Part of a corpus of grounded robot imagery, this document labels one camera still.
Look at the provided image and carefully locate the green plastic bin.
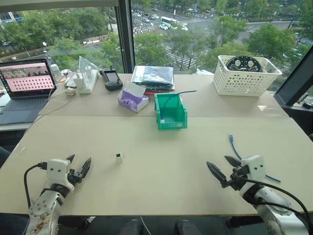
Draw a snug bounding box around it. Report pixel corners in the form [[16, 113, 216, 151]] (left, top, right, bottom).
[[154, 93, 189, 131]]

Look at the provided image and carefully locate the black slanted frame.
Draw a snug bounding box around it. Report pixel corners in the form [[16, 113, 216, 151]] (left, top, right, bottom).
[[273, 46, 313, 106]]

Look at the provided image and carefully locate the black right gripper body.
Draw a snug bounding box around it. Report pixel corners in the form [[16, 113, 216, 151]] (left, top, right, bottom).
[[225, 164, 250, 191]]

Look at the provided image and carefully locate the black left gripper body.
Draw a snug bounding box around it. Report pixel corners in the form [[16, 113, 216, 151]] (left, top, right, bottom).
[[67, 168, 86, 185]]

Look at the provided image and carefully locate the black cable in bin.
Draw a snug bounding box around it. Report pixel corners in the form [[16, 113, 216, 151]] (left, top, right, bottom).
[[159, 89, 197, 123]]

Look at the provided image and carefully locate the purple tissue pack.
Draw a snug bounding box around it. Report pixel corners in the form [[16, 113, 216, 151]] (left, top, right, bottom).
[[117, 81, 150, 114]]

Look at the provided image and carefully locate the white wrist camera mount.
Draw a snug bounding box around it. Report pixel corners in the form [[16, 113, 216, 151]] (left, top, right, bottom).
[[240, 155, 267, 184], [46, 158, 75, 194]]

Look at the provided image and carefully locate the black round circuit device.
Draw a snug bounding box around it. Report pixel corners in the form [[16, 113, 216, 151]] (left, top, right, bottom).
[[225, 55, 265, 73]]

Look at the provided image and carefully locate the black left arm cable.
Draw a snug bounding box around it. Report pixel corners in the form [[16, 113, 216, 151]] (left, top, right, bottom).
[[23, 162, 47, 209]]

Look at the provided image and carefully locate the white perforated plastic basket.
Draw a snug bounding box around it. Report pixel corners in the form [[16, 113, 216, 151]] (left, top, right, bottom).
[[213, 54, 283, 97]]

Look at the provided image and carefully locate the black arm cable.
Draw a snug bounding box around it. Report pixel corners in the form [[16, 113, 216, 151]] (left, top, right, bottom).
[[241, 178, 313, 221], [23, 162, 47, 209]]

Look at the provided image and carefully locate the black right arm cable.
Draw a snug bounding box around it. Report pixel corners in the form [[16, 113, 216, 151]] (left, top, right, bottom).
[[241, 178, 313, 221]]

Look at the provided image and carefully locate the black handheld remote controller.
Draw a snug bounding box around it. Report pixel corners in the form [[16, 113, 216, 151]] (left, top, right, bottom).
[[99, 68, 124, 92]]

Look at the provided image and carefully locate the clear plastic cup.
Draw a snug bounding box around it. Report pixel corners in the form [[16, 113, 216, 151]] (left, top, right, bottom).
[[49, 64, 64, 83]]

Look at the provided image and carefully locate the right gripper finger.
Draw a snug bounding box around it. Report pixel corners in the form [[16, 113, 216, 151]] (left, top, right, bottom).
[[224, 155, 243, 168], [206, 161, 228, 189]]

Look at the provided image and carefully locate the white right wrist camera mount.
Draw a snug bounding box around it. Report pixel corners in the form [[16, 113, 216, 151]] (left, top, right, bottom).
[[240, 155, 267, 184]]

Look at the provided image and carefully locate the blue cable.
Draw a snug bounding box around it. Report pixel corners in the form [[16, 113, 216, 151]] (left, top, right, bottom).
[[228, 133, 282, 183]]

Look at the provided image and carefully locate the dark window frame pillar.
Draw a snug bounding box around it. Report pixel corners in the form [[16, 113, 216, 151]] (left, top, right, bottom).
[[114, 0, 135, 74]]

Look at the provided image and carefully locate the grey laptop with pink screen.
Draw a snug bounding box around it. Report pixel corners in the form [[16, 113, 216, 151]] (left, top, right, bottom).
[[0, 58, 58, 126]]

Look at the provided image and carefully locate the white power strip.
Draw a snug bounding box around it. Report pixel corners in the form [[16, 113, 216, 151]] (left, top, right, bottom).
[[77, 69, 99, 94]]

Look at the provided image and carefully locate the dark bagged items stack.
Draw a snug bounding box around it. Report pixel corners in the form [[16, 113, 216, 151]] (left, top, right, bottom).
[[130, 65, 176, 92]]

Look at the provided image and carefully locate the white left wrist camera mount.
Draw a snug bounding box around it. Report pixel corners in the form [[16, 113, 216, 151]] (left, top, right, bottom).
[[46, 158, 75, 194]]

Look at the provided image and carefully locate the clear plastic bag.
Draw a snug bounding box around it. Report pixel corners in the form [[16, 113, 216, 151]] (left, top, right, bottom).
[[78, 55, 101, 74]]

